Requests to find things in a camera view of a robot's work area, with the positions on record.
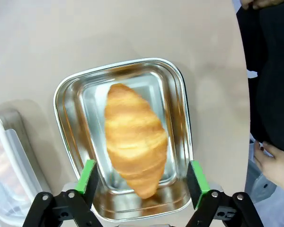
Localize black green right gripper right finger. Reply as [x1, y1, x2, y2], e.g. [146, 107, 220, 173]
[186, 160, 263, 227]

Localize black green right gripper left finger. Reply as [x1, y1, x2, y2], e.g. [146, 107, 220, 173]
[22, 159, 102, 227]

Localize small stainless steel container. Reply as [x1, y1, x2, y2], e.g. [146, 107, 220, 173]
[53, 57, 194, 222]

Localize person's left hand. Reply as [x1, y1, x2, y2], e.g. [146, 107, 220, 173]
[253, 141, 284, 197]

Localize person's right hand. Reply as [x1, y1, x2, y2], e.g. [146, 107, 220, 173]
[241, 0, 284, 10]

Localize person's black top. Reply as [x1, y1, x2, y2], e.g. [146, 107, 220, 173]
[236, 0, 284, 159]

